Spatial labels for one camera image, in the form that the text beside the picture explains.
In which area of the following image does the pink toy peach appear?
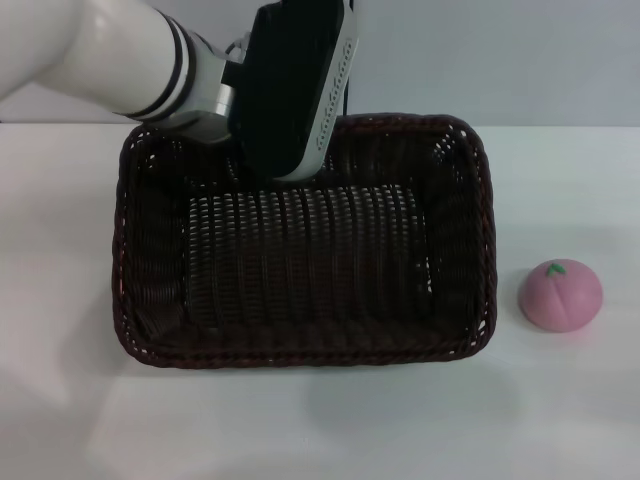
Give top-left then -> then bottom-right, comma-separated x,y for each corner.
518,259 -> 604,333

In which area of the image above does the dark brown woven basket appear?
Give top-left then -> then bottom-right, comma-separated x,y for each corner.
110,112 -> 500,371

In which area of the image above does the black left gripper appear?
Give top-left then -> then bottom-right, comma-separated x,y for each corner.
222,0 -> 361,184

